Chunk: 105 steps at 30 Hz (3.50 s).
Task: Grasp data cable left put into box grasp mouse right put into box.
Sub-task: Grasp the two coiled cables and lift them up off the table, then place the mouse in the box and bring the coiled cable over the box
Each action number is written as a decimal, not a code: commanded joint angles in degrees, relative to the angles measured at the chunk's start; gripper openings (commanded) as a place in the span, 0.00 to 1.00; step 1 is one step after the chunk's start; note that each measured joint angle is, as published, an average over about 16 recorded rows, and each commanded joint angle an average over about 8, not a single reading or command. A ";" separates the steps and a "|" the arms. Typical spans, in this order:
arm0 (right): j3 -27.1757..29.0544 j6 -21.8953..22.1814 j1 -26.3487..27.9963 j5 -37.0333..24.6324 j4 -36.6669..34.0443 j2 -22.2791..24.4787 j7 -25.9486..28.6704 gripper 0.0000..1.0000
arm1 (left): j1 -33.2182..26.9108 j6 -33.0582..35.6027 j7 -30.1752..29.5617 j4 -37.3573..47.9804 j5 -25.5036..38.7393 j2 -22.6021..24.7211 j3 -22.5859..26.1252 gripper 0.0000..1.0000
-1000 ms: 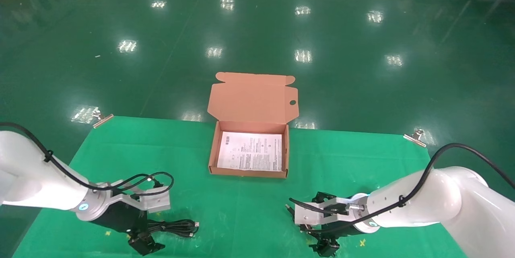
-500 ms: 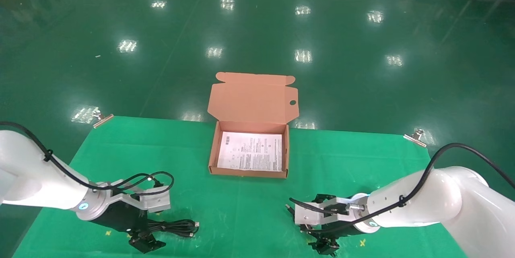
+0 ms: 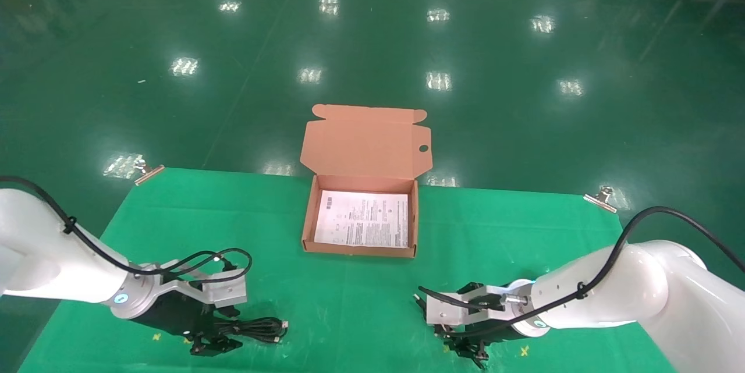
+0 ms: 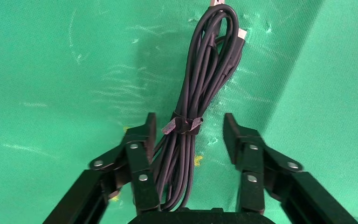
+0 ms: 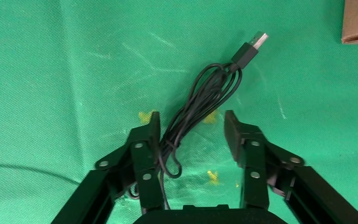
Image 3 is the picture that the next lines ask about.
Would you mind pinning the white printed instruction sheet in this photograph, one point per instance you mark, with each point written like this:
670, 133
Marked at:
361, 219

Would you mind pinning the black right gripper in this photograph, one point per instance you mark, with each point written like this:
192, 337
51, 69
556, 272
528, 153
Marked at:
489, 333

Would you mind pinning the open brown cardboard box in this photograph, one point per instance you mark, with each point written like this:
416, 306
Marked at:
366, 146

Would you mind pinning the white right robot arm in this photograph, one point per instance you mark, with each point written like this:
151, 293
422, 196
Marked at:
640, 286

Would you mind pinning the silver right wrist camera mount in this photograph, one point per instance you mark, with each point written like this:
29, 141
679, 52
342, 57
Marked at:
448, 309

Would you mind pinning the metal cloth clamp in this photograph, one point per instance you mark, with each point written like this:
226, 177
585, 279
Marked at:
599, 201
148, 175

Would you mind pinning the green table cloth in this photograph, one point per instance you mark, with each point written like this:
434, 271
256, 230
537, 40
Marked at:
349, 303

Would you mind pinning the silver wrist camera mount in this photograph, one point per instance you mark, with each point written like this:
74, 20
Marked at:
224, 292
448, 309

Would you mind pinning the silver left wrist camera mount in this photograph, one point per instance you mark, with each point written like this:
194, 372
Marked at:
224, 292

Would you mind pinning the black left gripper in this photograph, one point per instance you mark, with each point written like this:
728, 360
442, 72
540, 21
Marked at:
171, 315

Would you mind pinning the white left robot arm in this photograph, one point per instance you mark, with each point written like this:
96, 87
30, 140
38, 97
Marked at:
46, 256

